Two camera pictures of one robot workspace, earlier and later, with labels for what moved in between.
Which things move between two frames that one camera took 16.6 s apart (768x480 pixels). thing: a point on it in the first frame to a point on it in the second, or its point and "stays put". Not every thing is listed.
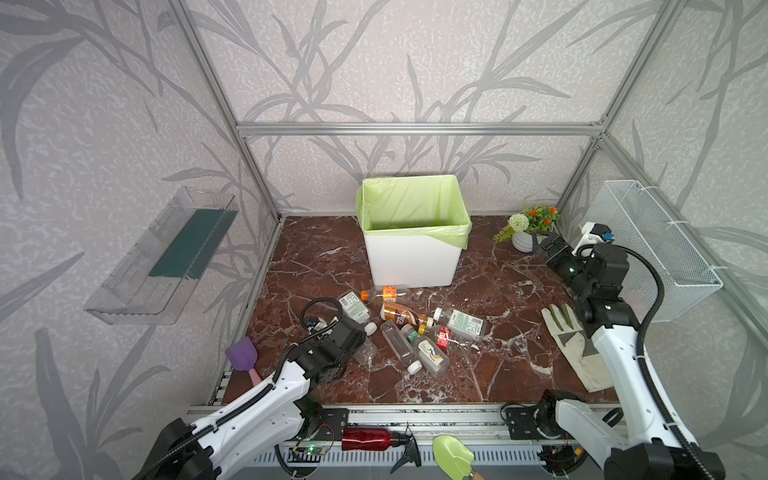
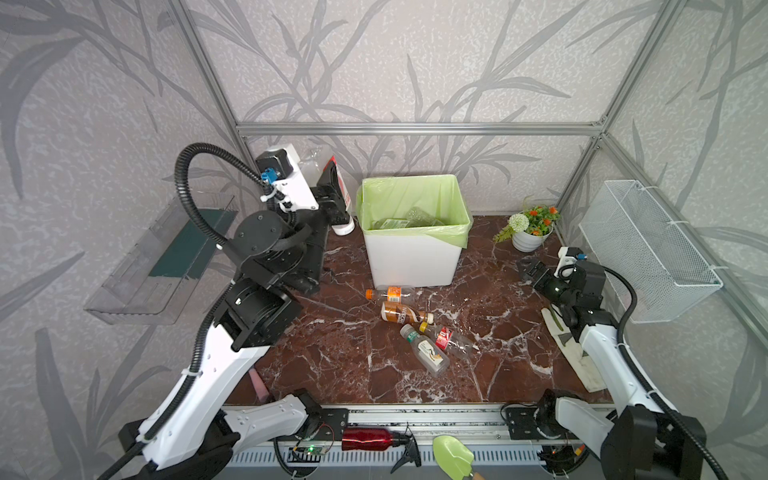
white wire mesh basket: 635,217 stays put
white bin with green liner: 416,227 stays put
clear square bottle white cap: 401,347 to 313,162
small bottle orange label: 387,293 stays put
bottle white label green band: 430,356 stays put
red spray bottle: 377,439 stays put
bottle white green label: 354,307 to 390,223
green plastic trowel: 453,457 stays put
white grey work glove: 578,346 stays put
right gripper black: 555,249 to 539,274
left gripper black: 353,327 to 327,196
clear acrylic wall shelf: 152,283 stays put
